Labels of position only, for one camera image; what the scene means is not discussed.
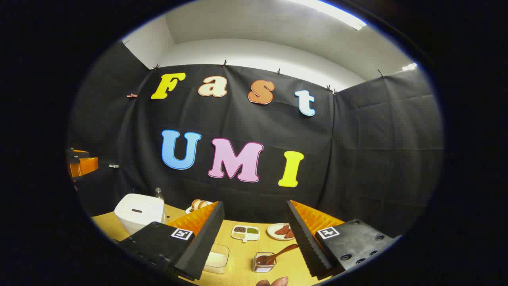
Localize clear chopstick holder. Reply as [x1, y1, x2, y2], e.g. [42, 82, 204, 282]
[253, 252, 277, 273]

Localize clear box of rice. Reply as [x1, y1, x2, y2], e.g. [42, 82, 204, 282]
[203, 243, 230, 274]

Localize white rice cooker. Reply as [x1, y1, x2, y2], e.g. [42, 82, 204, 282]
[114, 194, 165, 236]

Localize brown wooden spoon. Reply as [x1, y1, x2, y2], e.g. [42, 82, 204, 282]
[256, 244, 299, 266]

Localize white round plate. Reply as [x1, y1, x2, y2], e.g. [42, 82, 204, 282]
[267, 223, 296, 242]

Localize white toaster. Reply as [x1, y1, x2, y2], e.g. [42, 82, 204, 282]
[185, 201, 217, 215]

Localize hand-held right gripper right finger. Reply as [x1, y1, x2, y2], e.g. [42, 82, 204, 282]
[286, 200, 401, 278]

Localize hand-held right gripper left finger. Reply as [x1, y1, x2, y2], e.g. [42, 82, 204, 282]
[113, 201, 225, 281]

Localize black backdrop cloth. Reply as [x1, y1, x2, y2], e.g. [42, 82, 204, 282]
[67, 40, 444, 239]

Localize white divided grain dish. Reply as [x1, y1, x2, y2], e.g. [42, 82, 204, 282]
[231, 225, 261, 243]

